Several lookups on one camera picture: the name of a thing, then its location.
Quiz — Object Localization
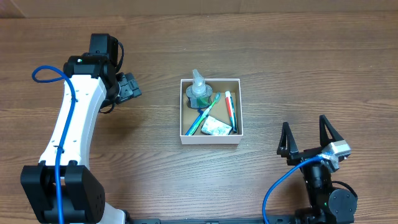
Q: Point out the green toothbrush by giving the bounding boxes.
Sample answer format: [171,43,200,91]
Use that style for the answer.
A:
[189,92,221,136]

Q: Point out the white cardboard box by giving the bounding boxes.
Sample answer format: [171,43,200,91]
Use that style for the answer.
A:
[179,78,243,145]

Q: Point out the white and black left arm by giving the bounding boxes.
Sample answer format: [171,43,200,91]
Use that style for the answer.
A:
[21,34,142,223]

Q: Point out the green soap packet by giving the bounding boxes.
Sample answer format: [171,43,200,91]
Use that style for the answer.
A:
[201,116,232,136]

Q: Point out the clear soap pump bottle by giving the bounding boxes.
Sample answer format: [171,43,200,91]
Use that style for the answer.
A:
[185,69,213,109]

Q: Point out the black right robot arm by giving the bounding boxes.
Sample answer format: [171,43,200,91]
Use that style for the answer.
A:
[277,115,358,223]

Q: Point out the blue toothpaste tube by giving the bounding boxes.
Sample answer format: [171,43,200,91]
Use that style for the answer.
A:
[225,91,238,133]

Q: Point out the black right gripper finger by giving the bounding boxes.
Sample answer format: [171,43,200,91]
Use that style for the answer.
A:
[277,122,299,157]
[319,114,343,147]

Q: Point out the blue disposable razor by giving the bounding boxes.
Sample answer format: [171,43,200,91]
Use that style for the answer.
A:
[185,109,203,136]

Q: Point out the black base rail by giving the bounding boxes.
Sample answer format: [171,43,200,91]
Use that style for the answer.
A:
[126,215,300,224]

